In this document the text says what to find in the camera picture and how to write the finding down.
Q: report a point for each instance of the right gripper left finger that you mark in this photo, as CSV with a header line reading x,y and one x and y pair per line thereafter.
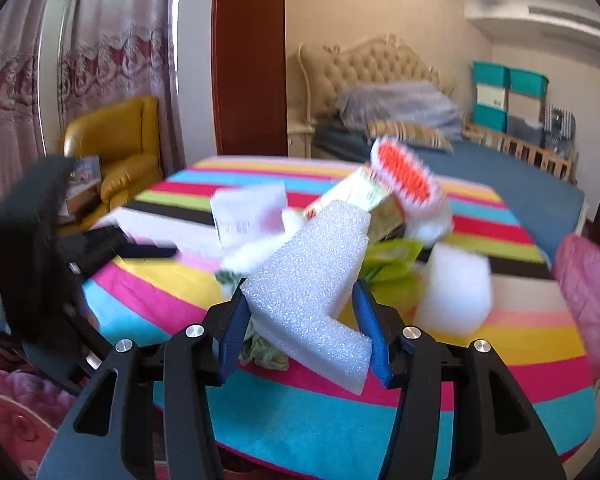
x,y
108,432

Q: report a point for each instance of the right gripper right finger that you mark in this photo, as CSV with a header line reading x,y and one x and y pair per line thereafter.
x,y
496,431

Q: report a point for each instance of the white foam block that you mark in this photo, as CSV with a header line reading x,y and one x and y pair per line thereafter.
x,y
458,295

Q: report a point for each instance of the green plastic wrapper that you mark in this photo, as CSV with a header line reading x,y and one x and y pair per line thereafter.
x,y
389,269

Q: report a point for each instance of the white L-shaped foam piece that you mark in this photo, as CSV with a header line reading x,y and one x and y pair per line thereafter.
x,y
297,295

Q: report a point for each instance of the orange white foam net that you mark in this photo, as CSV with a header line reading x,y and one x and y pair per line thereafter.
x,y
426,210

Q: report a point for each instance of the green patterned cloth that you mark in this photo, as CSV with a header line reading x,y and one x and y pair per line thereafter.
x,y
255,349

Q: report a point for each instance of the pink trash bag bin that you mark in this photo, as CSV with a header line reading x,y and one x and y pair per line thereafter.
x,y
577,270

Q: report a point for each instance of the yellow leather armchair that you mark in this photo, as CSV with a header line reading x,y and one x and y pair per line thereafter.
x,y
125,137

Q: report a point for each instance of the white paper packet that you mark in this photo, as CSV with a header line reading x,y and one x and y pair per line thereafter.
x,y
242,215

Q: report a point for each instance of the blue bed mattress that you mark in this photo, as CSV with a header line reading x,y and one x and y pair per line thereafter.
x,y
548,208

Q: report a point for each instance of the cardboard product box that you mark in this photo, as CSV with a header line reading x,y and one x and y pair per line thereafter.
x,y
365,190

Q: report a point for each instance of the pink lace curtain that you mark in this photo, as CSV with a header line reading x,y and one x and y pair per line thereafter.
x,y
61,59

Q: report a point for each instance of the striped yellow pillow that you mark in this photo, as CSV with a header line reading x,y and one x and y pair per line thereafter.
x,y
414,135

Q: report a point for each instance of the grey storage box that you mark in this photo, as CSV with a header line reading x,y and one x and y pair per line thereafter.
x,y
527,130

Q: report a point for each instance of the teal storage box lower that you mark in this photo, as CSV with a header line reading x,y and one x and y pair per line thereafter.
x,y
489,117

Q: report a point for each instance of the checkered black white bag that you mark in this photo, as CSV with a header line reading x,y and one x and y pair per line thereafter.
x,y
560,122

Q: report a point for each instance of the white storage box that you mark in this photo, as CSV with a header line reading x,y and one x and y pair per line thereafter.
x,y
496,97

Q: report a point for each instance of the white bedside table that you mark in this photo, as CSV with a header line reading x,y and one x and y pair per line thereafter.
x,y
299,138

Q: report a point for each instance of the grey blue folded quilt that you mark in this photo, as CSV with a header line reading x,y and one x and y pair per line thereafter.
x,y
416,102

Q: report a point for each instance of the teal storage box top-right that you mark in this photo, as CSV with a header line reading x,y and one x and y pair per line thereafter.
x,y
528,83

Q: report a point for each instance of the teal storage box top-left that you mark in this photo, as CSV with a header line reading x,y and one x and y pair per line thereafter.
x,y
490,74

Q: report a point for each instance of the beige tufted headboard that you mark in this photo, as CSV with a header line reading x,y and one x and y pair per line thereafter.
x,y
381,59

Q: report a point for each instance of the ceiling air vent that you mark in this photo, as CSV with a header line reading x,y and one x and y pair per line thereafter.
x,y
564,15

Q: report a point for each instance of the wooden crib rail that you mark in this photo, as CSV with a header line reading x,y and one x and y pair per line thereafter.
x,y
561,167

